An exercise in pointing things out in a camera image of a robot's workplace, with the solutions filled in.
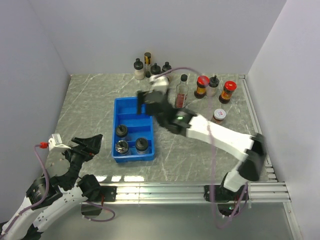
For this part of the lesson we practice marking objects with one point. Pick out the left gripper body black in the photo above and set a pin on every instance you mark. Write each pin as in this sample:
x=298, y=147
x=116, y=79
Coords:
x=77, y=157

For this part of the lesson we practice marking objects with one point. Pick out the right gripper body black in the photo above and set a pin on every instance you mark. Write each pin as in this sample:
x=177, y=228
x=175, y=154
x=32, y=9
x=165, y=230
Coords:
x=148, y=110

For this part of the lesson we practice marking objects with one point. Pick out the shaker jar white powder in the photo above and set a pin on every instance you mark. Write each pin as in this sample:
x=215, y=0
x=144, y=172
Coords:
x=122, y=148

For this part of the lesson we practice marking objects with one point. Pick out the tall clear sauce bottle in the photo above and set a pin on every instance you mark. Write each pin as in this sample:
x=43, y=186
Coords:
x=181, y=92

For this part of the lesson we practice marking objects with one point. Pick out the black cap bottle back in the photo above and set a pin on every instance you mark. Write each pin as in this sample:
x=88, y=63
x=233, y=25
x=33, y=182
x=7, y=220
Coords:
x=121, y=131

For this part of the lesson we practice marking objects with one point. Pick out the black cap bottle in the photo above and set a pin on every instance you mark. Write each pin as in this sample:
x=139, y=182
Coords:
x=213, y=85
x=121, y=131

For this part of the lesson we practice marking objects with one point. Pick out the blue divided plastic bin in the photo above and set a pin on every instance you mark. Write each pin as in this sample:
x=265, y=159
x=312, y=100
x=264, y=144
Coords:
x=139, y=126

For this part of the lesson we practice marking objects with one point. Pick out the knob lid jar white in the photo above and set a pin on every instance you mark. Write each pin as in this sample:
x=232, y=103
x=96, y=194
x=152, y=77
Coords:
x=142, y=145

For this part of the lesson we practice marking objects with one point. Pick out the red lid jar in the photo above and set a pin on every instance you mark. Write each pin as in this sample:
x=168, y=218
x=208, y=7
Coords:
x=227, y=91
x=201, y=84

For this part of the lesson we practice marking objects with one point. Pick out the black cap bottle front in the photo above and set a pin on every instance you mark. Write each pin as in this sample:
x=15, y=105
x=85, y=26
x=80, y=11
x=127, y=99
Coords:
x=213, y=85

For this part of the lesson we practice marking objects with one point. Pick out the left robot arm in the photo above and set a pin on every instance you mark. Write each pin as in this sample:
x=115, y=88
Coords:
x=33, y=217

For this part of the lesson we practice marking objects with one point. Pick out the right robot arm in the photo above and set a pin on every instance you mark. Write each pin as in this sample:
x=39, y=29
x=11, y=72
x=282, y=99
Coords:
x=249, y=150

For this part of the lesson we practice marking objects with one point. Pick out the tall yellow black grinder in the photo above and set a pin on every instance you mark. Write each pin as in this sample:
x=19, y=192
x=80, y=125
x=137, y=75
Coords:
x=147, y=64

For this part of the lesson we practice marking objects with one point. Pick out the white lid spice jar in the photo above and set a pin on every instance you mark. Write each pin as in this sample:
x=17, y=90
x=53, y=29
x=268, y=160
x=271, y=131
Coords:
x=218, y=116

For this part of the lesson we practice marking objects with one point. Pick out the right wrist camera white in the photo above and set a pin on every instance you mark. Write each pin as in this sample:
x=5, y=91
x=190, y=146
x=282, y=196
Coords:
x=158, y=84

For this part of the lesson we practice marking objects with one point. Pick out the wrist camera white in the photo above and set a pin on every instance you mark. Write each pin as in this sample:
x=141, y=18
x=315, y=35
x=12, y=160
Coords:
x=158, y=84
x=54, y=144

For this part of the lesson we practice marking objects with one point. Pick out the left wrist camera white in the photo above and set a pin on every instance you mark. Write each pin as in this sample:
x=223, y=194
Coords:
x=54, y=144

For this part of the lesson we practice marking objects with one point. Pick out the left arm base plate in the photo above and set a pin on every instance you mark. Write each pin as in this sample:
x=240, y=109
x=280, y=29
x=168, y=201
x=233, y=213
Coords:
x=108, y=193

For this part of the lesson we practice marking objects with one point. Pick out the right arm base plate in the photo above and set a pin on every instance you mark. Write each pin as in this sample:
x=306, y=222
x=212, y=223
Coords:
x=219, y=194

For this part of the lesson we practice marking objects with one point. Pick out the aluminium front rail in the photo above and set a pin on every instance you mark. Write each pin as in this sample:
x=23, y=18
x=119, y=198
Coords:
x=165, y=193

